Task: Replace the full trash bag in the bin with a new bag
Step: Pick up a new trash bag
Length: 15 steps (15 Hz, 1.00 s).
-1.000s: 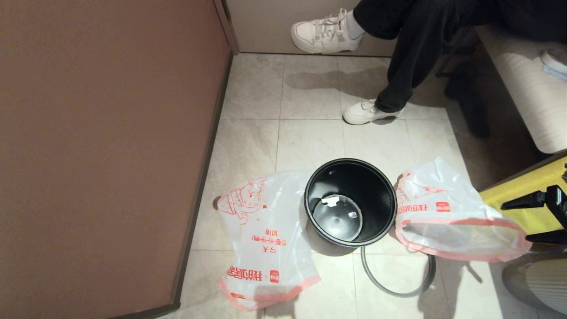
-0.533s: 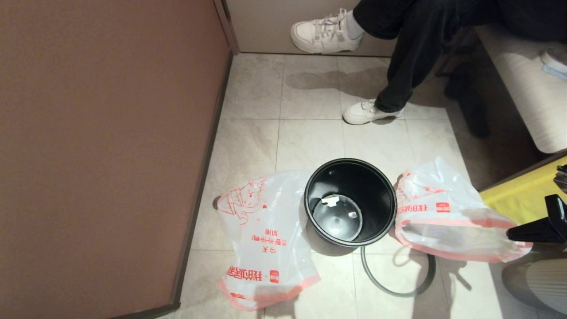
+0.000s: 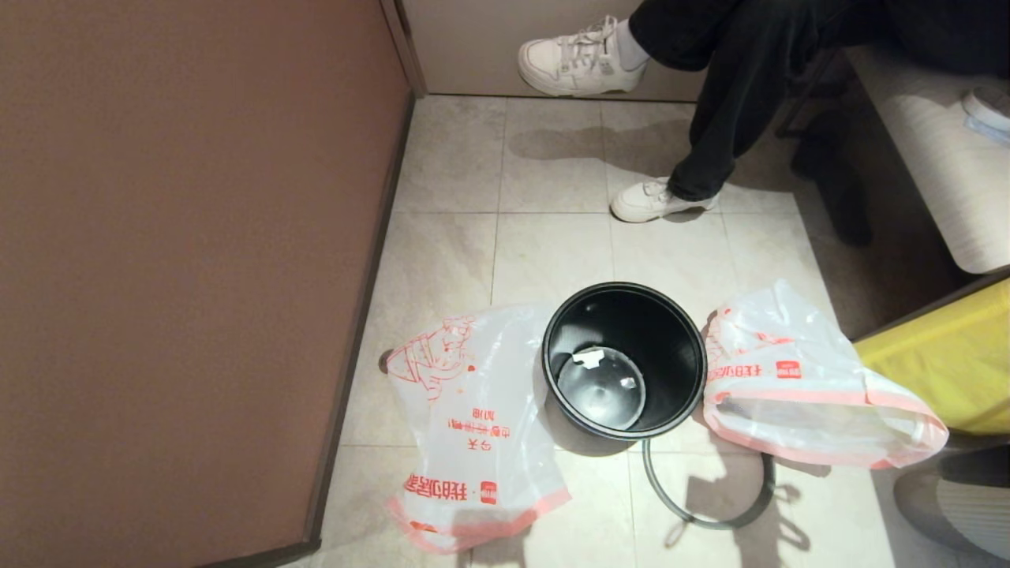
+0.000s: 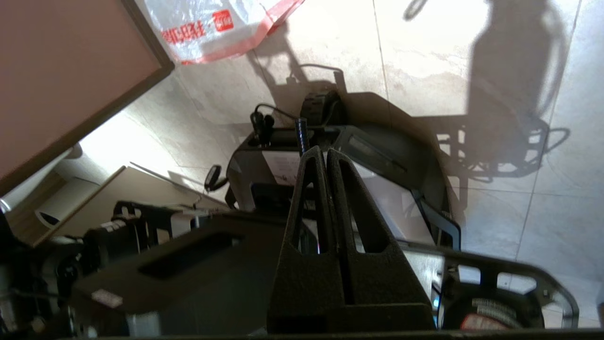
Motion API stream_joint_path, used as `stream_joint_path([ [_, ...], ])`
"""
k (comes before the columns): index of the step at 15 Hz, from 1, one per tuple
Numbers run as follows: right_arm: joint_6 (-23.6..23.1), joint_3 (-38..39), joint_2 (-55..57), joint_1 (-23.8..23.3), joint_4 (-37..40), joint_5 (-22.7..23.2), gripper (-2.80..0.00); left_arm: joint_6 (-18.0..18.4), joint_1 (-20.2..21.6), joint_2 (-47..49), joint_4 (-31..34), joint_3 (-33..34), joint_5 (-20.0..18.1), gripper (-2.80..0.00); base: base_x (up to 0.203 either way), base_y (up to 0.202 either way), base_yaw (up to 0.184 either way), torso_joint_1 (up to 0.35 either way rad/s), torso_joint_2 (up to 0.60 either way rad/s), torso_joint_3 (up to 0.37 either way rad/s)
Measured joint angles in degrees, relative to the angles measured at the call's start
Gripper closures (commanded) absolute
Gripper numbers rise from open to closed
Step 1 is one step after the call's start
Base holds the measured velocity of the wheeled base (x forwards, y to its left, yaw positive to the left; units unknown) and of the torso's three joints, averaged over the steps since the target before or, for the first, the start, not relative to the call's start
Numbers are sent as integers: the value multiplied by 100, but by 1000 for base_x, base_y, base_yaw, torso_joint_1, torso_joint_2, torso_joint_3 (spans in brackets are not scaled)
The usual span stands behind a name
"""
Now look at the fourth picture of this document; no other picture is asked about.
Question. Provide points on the black tubular robot frame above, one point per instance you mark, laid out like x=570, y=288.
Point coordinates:
x=519, y=269

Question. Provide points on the white red plastic bag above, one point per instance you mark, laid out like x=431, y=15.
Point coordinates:
x=212, y=28

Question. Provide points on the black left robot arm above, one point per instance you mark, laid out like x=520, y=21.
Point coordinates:
x=188, y=283

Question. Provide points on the light wooden board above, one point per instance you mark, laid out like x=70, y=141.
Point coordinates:
x=141, y=189

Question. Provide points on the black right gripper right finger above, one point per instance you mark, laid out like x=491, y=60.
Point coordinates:
x=387, y=302

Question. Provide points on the white box device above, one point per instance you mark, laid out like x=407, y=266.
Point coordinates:
x=66, y=203

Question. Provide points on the black stub antenna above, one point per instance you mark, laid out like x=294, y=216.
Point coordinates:
x=302, y=134

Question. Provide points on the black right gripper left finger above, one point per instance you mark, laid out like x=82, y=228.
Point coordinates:
x=302, y=293

